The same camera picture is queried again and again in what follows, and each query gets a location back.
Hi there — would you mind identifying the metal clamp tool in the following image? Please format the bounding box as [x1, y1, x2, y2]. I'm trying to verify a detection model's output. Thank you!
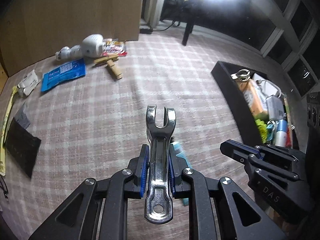
[144, 105, 176, 224]

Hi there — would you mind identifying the light blue small case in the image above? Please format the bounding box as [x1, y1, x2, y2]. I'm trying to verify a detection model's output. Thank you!
[169, 141, 191, 206]

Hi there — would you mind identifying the black storage tray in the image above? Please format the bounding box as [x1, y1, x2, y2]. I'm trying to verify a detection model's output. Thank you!
[210, 60, 301, 151]

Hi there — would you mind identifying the white blue tube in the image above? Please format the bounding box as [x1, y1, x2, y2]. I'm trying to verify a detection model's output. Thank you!
[273, 119, 288, 147]

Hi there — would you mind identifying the tan cardboard box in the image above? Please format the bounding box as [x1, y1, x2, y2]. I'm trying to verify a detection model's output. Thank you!
[237, 79, 268, 118]

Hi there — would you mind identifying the checkered tablecloth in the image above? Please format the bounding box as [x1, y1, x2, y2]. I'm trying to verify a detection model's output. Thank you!
[0, 27, 301, 240]

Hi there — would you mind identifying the wooden clothespin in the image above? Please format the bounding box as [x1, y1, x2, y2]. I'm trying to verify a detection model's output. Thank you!
[93, 55, 119, 67]
[107, 60, 123, 80]

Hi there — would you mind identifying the black notebook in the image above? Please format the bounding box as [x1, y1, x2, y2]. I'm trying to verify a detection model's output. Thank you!
[5, 119, 41, 179]

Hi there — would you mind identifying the blue foil packet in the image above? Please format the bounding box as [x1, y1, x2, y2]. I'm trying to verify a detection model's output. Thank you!
[41, 59, 86, 93]

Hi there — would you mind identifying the coffee sachet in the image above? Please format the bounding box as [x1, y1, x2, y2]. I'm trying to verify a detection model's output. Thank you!
[102, 38, 127, 56]

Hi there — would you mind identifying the yellow ruler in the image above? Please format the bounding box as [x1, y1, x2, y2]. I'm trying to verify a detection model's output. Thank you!
[0, 86, 18, 176]

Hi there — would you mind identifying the black table leg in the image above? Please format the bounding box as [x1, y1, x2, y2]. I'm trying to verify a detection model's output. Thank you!
[182, 17, 195, 46]

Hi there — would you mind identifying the small white packet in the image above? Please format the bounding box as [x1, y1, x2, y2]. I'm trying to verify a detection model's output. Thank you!
[17, 69, 41, 98]

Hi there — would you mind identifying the large cardboard board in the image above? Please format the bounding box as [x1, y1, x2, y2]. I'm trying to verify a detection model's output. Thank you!
[1, 0, 143, 76]

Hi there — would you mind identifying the white security camera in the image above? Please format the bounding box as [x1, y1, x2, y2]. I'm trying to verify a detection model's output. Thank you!
[55, 34, 106, 61]

